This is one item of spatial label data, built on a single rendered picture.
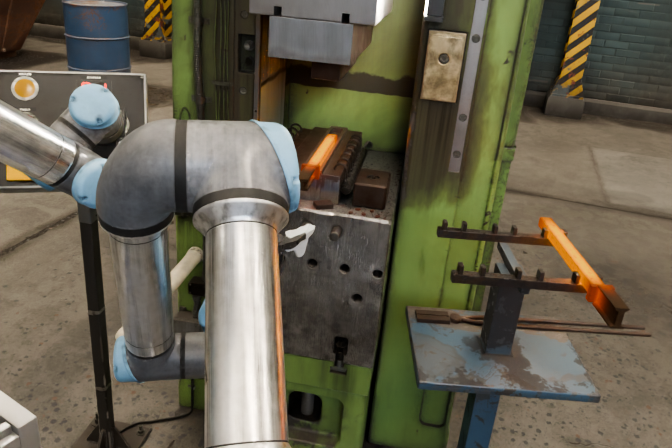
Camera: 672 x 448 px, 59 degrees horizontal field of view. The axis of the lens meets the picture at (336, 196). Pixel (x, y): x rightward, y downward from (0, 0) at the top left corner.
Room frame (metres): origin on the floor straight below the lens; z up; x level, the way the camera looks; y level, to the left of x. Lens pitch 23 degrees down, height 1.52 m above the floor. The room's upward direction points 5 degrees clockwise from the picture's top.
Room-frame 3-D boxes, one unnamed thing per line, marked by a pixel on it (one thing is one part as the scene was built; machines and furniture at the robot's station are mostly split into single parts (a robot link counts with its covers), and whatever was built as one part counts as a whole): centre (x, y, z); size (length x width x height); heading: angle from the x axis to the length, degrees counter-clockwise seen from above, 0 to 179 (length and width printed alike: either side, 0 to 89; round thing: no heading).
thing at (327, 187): (1.62, 0.06, 0.96); 0.42 x 0.20 x 0.09; 172
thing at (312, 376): (1.62, 0.01, 0.23); 0.55 x 0.37 x 0.47; 172
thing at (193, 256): (1.37, 0.45, 0.62); 0.44 x 0.05 x 0.05; 172
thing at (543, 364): (1.18, -0.41, 0.67); 0.40 x 0.30 x 0.02; 91
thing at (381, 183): (1.45, -0.09, 0.95); 0.12 x 0.08 x 0.06; 172
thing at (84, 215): (1.41, 0.65, 0.54); 0.04 x 0.04 x 1.08; 82
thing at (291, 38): (1.62, 0.06, 1.32); 0.42 x 0.20 x 0.10; 172
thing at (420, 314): (1.29, -0.53, 0.68); 0.60 x 0.04 x 0.01; 92
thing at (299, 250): (1.05, 0.06, 0.97); 0.09 x 0.03 x 0.06; 136
